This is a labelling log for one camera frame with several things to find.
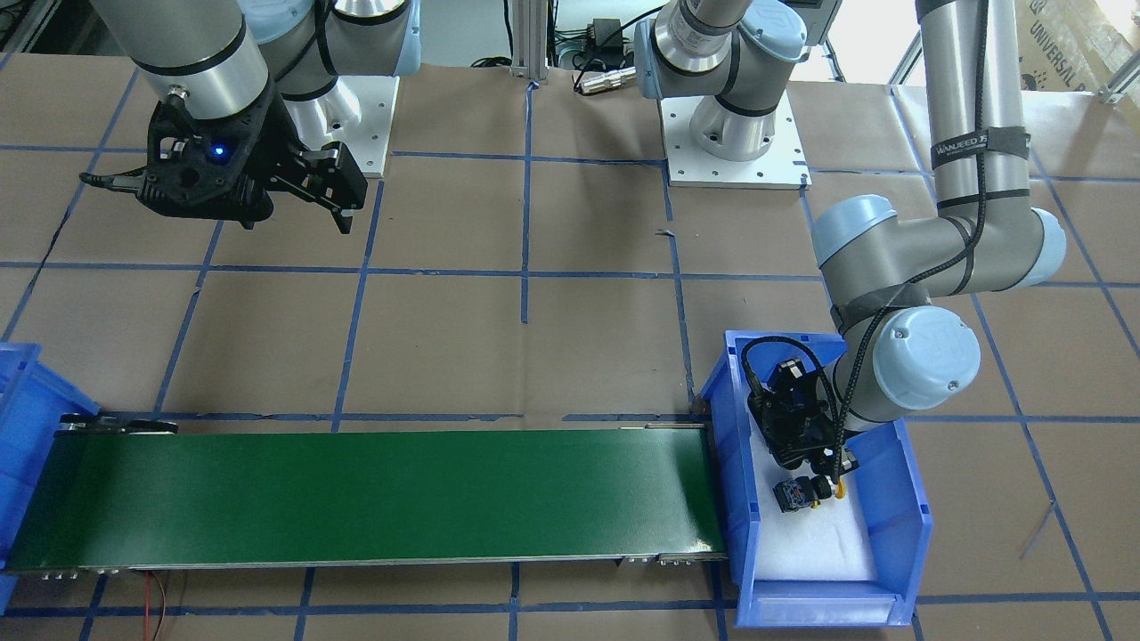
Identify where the black power adapter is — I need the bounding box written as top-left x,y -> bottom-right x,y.
587,18 -> 622,52

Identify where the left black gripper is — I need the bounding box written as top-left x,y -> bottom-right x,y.
746,358 -> 860,500

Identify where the blue bin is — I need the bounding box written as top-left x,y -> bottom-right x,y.
702,331 -> 933,628
1,344 -> 101,563

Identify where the yellow push button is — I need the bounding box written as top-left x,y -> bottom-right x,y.
773,478 -> 819,514

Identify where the green conveyor belt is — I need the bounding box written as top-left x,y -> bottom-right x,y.
5,427 -> 728,574

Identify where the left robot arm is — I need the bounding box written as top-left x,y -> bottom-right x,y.
634,1 -> 1066,512

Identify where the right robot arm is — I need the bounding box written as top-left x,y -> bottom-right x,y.
80,1 -> 422,234

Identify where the aluminium frame post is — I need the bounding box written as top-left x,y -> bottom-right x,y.
508,1 -> 549,86

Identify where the red push button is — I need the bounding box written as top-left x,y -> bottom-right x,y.
797,474 -> 834,506

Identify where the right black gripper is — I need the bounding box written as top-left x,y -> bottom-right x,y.
135,89 -> 368,234

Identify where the white foam pad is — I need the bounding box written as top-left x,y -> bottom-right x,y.
746,411 -> 878,581

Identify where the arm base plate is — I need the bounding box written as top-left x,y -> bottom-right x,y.
659,96 -> 813,190
285,76 -> 402,179

